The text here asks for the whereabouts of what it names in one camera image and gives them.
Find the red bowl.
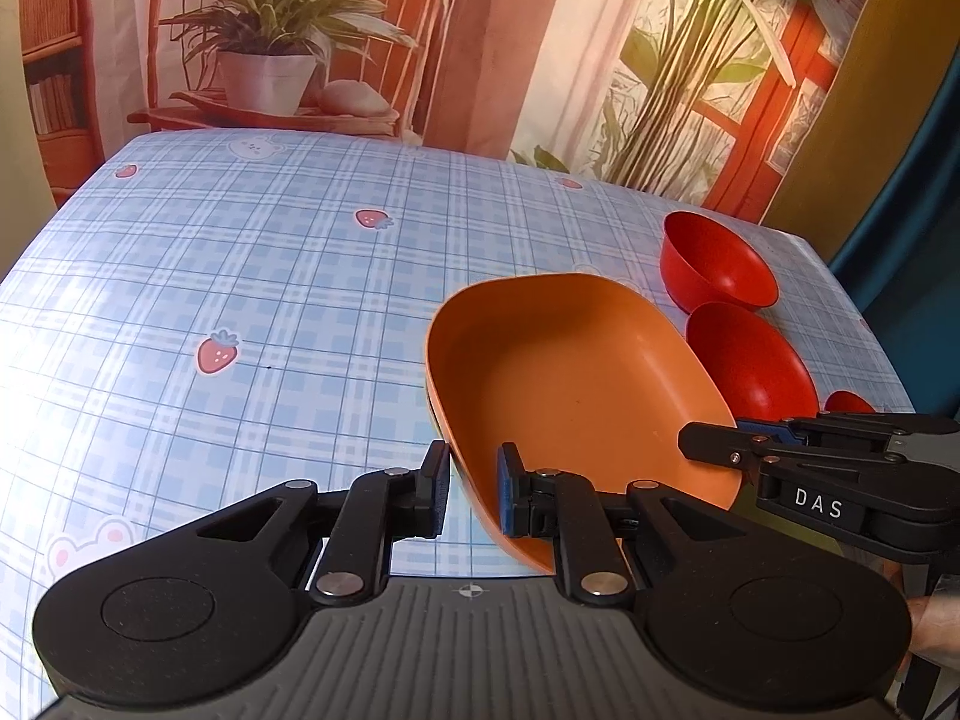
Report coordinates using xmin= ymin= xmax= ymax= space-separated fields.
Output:
xmin=659 ymin=211 xmax=779 ymax=314
xmin=823 ymin=390 xmax=875 ymax=415
xmin=685 ymin=302 xmax=818 ymax=421

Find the blue plaid tablecloth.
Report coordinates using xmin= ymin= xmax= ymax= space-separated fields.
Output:
xmin=2 ymin=130 xmax=910 ymax=718

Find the yellow curtain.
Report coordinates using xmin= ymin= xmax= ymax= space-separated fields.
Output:
xmin=763 ymin=0 xmax=958 ymax=262

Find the orange rectangular plate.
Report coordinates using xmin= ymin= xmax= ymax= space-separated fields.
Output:
xmin=425 ymin=273 xmax=740 ymax=574

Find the right hand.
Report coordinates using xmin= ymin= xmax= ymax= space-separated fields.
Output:
xmin=908 ymin=593 xmax=960 ymax=671

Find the blue curtain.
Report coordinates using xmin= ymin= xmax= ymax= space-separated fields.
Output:
xmin=828 ymin=110 xmax=960 ymax=418

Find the printed room backdrop cloth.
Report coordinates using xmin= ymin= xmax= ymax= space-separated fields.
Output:
xmin=18 ymin=0 xmax=867 ymax=221

